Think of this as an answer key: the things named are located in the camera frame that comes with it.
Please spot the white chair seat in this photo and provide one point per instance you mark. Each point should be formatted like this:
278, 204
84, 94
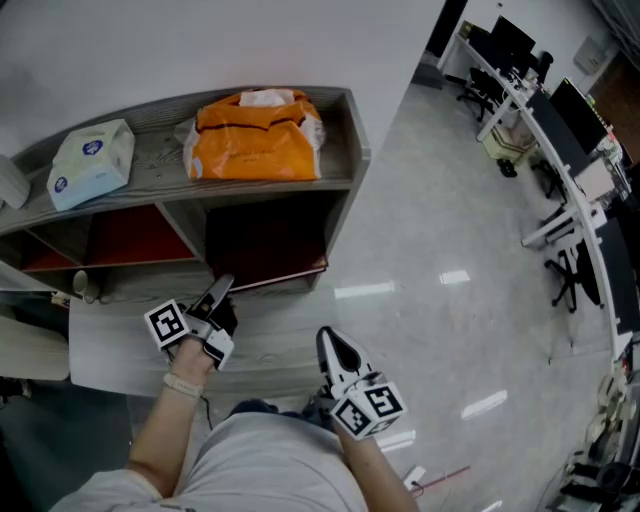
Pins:
30, 347

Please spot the person's dark trousers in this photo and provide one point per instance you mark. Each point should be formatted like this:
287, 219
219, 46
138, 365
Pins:
255, 407

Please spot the person's left hand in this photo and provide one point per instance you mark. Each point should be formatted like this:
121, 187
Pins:
192, 360

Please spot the orange plastic bag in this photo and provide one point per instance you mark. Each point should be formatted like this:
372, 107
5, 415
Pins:
255, 145

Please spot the black office chair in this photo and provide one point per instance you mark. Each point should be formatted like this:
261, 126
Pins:
544, 64
571, 280
480, 92
550, 181

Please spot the beige cardboard box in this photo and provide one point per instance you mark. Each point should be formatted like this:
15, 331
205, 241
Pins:
595, 182

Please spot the black computer monitor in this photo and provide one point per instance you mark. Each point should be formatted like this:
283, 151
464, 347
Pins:
512, 39
620, 280
580, 116
556, 134

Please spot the person's left forearm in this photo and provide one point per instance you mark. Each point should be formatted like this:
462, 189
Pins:
160, 445

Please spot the person's white shirt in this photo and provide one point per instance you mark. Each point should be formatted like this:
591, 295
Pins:
265, 465

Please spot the grey wall panel box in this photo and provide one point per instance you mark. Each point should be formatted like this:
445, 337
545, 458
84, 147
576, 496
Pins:
592, 56

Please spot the beige wristband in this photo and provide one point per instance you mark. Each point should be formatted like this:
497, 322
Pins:
182, 386

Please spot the person's right forearm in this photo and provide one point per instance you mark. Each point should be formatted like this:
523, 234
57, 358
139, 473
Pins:
375, 475

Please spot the pale yellow storage box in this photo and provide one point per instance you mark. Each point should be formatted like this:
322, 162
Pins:
507, 142

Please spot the long white office desk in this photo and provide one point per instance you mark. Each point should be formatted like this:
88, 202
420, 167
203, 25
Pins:
582, 205

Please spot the pale blue tissue pack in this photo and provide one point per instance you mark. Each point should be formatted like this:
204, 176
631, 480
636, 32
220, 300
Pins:
90, 162

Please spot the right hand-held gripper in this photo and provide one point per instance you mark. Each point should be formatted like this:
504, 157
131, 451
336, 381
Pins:
367, 407

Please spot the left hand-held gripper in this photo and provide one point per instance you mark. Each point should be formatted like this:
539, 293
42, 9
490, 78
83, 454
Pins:
167, 324

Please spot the white power strip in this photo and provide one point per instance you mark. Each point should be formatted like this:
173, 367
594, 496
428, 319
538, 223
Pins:
415, 477

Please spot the grey wooden shelf cabinet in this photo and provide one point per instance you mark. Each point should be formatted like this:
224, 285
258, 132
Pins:
150, 175

